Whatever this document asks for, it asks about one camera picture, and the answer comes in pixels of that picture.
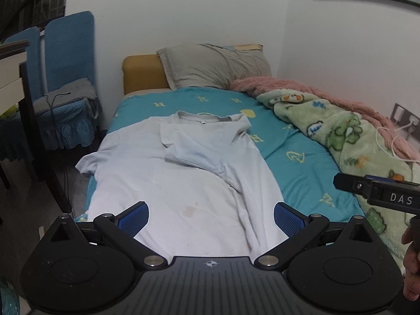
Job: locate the grey pillow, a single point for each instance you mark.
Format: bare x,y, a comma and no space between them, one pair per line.
213,65

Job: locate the grey cloth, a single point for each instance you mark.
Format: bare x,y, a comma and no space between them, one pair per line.
78,92

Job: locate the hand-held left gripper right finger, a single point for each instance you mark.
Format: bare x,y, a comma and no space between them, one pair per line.
288,219

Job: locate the blue covered chair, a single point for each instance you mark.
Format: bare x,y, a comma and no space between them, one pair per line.
69,49

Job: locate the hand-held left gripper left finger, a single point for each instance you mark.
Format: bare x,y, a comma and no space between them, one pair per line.
135,217

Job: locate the green printed blanket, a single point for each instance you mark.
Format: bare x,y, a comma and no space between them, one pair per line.
344,131

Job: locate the person's right hand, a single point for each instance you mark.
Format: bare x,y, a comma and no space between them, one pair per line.
412,279

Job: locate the yellow headboard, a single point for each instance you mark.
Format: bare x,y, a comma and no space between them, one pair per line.
141,72

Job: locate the white charger plug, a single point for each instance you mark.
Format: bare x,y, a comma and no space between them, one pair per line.
400,115

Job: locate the wall socket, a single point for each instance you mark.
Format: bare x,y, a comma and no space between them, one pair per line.
411,119

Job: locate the pink fluffy blanket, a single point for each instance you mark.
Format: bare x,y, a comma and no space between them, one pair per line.
282,84

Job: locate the dark wooden desk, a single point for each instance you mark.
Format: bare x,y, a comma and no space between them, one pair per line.
29,105

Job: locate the white t-shirt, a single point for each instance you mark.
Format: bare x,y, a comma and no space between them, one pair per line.
183,177

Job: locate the yellow pillow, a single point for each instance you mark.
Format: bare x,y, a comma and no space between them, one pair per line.
249,47

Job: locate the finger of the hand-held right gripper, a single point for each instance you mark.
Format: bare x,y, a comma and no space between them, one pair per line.
351,183

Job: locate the green soft toy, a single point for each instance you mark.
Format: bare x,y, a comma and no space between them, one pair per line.
7,112

